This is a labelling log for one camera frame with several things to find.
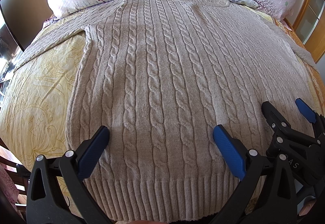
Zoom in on beige cable-knit sweater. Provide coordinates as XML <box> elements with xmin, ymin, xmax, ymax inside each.
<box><xmin>13</xmin><ymin>0</ymin><xmax>317</xmax><ymax>223</ymax></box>

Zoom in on wooden chair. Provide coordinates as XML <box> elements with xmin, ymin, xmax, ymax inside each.
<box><xmin>1</xmin><ymin>140</ymin><xmax>29</xmax><ymax>215</ymax></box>

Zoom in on yellow patterned bed sheet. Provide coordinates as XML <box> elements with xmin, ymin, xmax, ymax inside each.
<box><xmin>0</xmin><ymin>3</ymin><xmax>325</xmax><ymax>214</ymax></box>

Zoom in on wooden cabinet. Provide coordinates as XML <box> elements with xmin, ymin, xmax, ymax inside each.
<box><xmin>285</xmin><ymin>0</ymin><xmax>324</xmax><ymax>62</ymax></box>

